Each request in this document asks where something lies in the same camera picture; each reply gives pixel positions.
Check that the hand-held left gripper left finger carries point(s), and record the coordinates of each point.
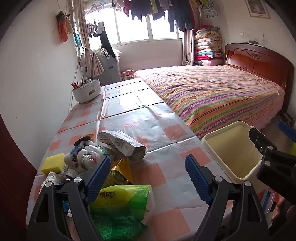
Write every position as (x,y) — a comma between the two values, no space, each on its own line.
(101,173)

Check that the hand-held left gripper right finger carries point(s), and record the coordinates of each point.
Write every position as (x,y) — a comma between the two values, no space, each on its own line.
(195,176)

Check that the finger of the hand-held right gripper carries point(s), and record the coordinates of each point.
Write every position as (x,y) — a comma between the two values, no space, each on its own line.
(260,139)
(288,129)

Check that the cream plastic trash bin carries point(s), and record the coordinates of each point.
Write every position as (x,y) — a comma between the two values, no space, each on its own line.
(231,148)

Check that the yellow sponge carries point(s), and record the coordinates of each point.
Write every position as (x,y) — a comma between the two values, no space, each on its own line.
(53,162)

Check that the person's right hand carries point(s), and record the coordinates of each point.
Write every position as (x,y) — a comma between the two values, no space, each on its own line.
(280,208)

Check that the yellow green plastic container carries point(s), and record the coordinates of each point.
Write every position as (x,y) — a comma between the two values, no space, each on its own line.
(291,148)

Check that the yellow foil snack bag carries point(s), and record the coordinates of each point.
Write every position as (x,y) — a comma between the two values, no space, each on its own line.
(123,169)

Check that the clear plastic storage box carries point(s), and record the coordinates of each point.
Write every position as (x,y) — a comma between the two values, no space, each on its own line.
(268,200)

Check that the white plush toy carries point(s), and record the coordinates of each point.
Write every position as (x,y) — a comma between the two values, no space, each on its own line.
(74,153)

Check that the crumpled cardboard box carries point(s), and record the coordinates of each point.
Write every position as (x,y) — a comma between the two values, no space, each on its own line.
(120,141)

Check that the bed with striped sheet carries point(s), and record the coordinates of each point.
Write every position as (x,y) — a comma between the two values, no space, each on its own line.
(208,92)

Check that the checkered plastic tablecloth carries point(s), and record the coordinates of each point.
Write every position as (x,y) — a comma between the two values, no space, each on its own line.
(143,115)

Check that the wooden headboard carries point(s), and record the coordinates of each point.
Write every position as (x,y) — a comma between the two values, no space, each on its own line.
(261,60)

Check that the white utensil holder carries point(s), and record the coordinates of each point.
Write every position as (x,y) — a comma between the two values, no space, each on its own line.
(86,92)

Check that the dark red wooden door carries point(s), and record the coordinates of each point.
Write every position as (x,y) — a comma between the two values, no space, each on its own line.
(11,173)

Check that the thin white pole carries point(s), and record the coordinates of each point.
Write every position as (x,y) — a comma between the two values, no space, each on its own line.
(74,87)

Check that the bundle of chopsticks and cutlery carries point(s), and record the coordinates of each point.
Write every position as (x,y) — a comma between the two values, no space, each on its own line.
(81,83)

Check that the pink patterned package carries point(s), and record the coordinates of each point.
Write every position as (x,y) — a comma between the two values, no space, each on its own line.
(127,74)

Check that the grey air cooler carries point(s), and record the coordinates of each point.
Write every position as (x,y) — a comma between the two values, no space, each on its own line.
(111,69)

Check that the stack of folded quilts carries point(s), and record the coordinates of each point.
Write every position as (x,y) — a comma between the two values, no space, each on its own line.
(208,46)

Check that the tied beige curtain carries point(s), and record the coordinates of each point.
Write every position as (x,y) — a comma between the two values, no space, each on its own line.
(91,60)

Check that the striped pink curtain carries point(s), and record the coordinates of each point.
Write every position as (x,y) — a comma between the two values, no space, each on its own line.
(188,48)

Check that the framed picture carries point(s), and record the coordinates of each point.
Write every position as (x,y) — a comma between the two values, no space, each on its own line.
(256,8)

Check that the black hanging garment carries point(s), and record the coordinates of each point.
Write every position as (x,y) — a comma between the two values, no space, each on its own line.
(106,44)

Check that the light blue hanging cloth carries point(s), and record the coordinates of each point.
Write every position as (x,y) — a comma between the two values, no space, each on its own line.
(77,39)

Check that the small hanging laundry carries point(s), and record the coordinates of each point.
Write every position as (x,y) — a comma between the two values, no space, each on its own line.
(96,29)

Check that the window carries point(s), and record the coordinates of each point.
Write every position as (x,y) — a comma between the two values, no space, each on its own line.
(138,30)

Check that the orange cloth on hook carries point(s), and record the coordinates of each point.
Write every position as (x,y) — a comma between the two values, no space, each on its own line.
(63,27)

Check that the row of hanging clothes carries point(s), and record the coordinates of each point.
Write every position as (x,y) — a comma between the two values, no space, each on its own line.
(178,11)

